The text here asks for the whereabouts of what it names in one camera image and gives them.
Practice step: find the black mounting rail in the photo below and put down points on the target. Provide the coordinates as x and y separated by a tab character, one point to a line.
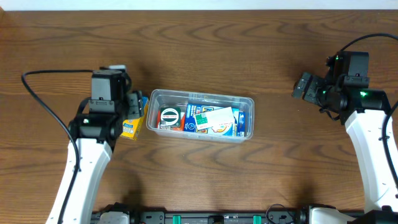
159	217

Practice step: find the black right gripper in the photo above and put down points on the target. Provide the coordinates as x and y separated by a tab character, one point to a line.
306	88

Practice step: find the clear plastic container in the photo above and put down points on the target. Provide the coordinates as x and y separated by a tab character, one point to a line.
173	98

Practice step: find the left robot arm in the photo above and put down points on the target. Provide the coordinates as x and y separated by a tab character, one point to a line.
95	128

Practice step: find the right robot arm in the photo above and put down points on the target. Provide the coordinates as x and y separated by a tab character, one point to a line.
366	115

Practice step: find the small green round-logo box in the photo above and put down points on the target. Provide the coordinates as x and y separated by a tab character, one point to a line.
170	116

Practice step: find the blue Kool Fever box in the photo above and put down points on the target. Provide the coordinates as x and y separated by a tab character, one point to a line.
236	129

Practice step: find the red white medicine box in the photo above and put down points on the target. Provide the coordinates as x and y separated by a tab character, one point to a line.
180	128

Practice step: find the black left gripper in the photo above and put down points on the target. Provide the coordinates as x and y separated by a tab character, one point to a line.
135	104

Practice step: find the white green Panadol box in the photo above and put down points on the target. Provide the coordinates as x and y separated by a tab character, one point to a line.
213	118

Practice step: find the yellow Woods syrup box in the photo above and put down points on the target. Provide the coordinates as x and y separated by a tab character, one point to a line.
132	127

